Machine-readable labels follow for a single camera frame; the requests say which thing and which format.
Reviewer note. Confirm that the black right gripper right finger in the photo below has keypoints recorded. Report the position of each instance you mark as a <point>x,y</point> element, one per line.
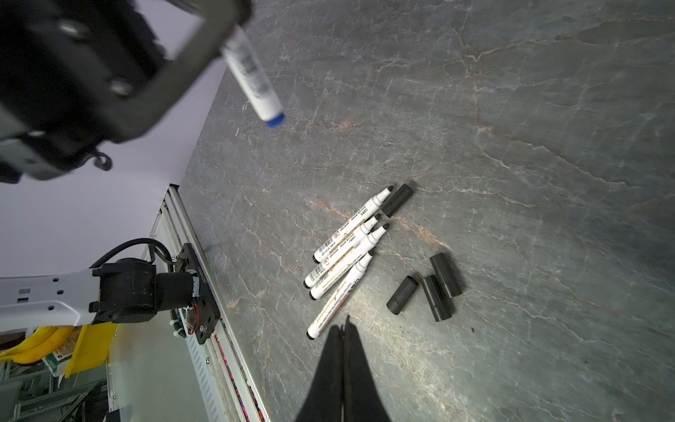
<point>360,397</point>

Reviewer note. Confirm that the black marker pen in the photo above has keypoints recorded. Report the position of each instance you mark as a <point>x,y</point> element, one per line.
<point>347,262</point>
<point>340,251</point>
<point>339,296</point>
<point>365,212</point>

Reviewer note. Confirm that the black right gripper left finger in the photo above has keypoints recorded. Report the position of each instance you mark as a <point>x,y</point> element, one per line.
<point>324,400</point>

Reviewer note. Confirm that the blue whiteboard marker pen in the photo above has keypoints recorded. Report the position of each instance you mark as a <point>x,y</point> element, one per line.
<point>243,62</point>

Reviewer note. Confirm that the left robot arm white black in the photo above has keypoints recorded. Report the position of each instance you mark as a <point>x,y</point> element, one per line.
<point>109,291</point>

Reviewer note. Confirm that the aluminium frame rail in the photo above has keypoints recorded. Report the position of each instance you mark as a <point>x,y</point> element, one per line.
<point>154,375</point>

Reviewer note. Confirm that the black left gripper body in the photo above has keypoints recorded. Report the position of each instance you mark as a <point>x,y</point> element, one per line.
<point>61,61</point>

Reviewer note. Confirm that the yellow objects outside cell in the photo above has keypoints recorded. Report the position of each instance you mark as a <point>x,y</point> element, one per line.
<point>67,350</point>

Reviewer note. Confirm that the black pen cap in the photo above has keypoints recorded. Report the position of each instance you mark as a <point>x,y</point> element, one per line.
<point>402,295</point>
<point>446,275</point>
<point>396,200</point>
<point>440,309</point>

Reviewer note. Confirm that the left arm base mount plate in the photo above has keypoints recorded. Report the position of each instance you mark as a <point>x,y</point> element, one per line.
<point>198,293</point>

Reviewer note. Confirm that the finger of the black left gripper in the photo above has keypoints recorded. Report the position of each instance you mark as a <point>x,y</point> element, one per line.
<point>129,119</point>

